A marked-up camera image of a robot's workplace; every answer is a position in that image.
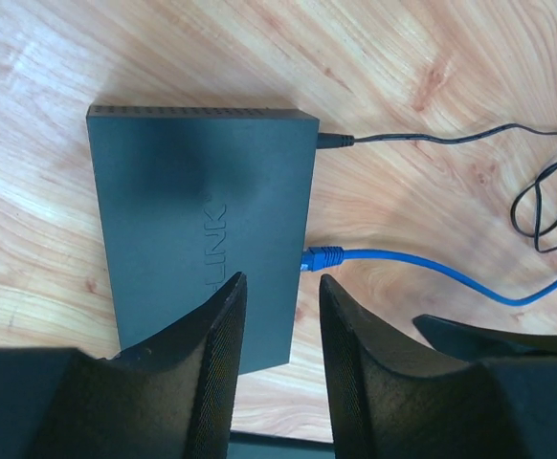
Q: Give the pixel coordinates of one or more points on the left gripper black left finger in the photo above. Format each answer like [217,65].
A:
[169,396]

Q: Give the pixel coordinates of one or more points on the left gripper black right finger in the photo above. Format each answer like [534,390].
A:
[391,396]

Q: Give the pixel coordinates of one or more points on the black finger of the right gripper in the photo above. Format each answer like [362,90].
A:
[457,339]

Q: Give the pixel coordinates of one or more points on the black network switch box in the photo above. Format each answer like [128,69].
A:
[189,196]

